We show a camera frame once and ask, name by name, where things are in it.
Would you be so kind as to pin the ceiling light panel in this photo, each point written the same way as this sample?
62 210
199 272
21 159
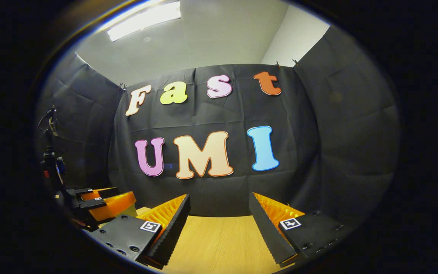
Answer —
145 21

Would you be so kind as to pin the wooden desktop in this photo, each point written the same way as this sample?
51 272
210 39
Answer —
219 243

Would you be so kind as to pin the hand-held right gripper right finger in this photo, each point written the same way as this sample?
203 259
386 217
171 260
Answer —
268 236

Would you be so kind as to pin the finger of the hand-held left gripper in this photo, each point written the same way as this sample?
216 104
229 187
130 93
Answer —
91 203
108 191

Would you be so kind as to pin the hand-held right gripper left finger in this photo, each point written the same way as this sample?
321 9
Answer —
171 232

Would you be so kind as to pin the black backdrop cloth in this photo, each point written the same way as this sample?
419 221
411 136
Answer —
203 118

